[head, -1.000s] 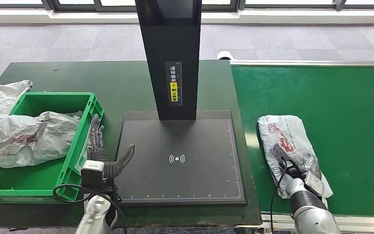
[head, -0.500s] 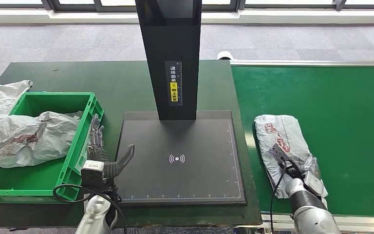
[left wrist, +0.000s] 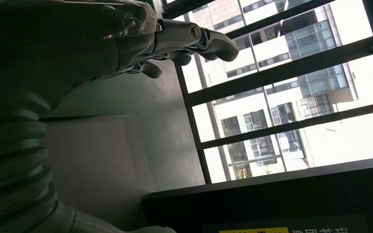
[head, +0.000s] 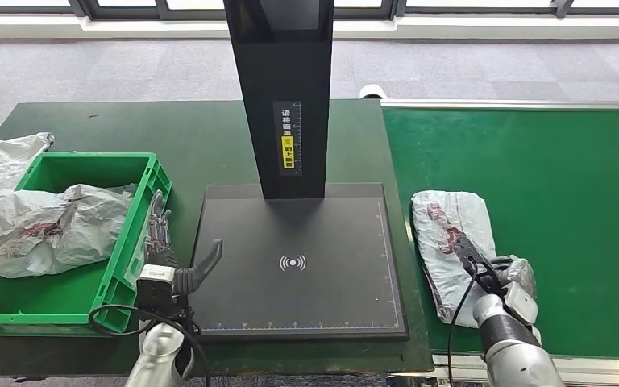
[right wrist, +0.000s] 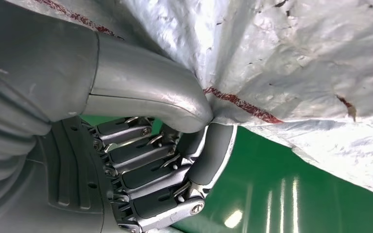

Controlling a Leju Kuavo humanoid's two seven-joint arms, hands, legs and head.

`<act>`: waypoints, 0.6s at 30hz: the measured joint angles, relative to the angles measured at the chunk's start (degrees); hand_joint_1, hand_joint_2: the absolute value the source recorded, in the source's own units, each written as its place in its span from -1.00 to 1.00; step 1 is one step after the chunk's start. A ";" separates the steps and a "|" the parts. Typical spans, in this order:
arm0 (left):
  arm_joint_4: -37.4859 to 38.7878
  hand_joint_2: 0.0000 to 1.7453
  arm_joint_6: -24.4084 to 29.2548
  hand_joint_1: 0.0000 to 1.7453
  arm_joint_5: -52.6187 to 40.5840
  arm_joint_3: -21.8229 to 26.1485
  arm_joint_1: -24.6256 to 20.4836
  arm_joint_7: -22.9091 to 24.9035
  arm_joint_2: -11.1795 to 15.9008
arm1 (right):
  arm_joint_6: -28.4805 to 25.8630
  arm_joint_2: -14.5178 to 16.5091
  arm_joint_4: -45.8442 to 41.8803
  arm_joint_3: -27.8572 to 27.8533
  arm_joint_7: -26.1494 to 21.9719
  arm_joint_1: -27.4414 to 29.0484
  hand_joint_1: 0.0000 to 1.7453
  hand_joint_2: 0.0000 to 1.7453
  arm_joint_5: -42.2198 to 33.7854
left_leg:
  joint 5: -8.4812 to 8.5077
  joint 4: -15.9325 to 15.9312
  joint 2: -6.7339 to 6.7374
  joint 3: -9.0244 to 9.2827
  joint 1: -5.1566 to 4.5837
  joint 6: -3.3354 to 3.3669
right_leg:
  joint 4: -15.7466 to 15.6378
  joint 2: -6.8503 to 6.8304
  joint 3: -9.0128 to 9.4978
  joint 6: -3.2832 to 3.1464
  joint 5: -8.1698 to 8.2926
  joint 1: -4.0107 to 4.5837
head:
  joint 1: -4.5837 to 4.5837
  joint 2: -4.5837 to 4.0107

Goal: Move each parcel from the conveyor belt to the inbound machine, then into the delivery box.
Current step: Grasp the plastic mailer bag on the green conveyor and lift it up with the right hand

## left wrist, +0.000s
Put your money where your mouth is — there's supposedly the black inbound scanner machine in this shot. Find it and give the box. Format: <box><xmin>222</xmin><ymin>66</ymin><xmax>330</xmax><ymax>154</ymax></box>
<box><xmin>141</xmin><ymin>156</ymin><xmax>373</xmax><ymax>233</ymax></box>

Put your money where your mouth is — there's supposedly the building outside window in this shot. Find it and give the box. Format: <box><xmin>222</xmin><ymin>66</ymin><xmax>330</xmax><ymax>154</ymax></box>
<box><xmin>186</xmin><ymin>0</ymin><xmax>373</xmax><ymax>181</ymax></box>

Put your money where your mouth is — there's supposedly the dark window frame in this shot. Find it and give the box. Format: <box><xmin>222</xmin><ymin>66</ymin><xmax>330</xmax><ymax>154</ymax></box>
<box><xmin>160</xmin><ymin>0</ymin><xmax>373</xmax><ymax>184</ymax></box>

